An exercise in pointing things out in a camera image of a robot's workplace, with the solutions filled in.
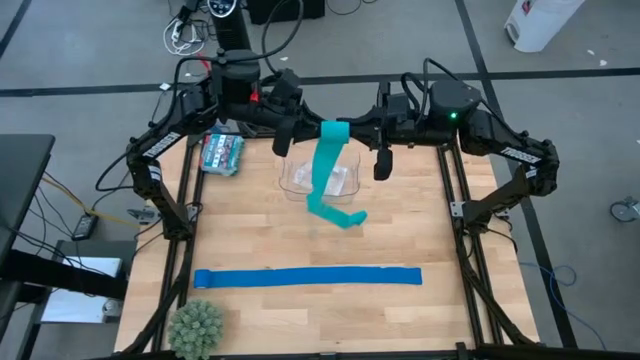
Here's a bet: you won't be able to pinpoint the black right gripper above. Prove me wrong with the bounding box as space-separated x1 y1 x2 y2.
350 82 416 182

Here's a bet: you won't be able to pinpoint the black box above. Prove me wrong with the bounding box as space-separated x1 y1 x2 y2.
247 0 326 25

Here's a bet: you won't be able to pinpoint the grey caster wheel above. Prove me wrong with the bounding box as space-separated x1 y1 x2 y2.
609 196 640 224

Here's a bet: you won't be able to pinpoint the green spiky plant ball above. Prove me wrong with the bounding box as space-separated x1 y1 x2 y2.
167 298 225 360

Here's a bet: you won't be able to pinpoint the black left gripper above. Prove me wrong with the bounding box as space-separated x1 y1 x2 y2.
269 68 324 157

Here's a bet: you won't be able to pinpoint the blue elastic bandage strip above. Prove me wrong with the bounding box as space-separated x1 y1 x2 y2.
193 266 424 290

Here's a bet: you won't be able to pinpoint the black tower fan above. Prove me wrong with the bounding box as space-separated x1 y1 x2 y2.
207 0 254 54

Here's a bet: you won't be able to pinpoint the blue floor cable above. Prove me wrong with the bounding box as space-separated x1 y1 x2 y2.
519 262 609 351

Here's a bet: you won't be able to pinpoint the teal elastic bandage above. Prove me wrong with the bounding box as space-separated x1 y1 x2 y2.
305 120 369 231

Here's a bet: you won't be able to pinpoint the white shelf board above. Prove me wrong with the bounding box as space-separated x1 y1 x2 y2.
40 256 124 325

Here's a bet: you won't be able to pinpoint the black power adapter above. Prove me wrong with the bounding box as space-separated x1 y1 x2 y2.
71 213 100 242

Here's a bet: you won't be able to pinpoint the white trash bin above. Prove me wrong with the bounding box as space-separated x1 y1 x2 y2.
503 0 586 54

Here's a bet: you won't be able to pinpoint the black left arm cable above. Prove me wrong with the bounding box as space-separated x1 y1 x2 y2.
262 0 306 74

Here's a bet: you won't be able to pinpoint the yellow floor cable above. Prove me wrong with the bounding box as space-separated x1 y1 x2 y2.
42 174 141 230

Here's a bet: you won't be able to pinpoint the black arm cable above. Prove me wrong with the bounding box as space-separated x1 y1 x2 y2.
262 0 306 74
401 57 461 126

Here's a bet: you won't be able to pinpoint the clear plastic container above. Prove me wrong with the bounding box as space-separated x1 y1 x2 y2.
278 142 362 205

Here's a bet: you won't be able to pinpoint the black desk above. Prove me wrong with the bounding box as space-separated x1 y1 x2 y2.
0 133 56 266

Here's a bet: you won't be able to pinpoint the teal wipes pack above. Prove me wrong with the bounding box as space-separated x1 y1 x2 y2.
198 133 246 177

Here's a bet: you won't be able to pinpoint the white power strip cables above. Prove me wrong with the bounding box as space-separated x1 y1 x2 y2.
162 14 207 57

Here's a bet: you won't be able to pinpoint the black aluminium table frame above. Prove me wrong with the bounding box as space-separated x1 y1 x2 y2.
119 130 640 360

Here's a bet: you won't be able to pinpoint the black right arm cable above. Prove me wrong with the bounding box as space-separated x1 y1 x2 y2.
401 57 461 126

